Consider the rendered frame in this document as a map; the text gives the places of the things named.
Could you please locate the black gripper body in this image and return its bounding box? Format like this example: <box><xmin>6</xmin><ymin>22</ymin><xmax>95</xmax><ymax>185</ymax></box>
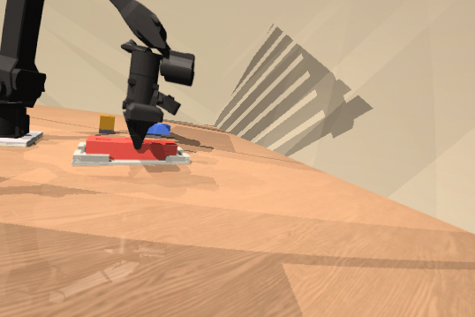
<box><xmin>123</xmin><ymin>74</ymin><xmax>164</xmax><ymax>123</ymax></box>

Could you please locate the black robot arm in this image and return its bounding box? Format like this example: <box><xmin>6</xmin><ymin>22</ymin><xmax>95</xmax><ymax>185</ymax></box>
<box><xmin>0</xmin><ymin>0</ymin><xmax>195</xmax><ymax>139</ymax></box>

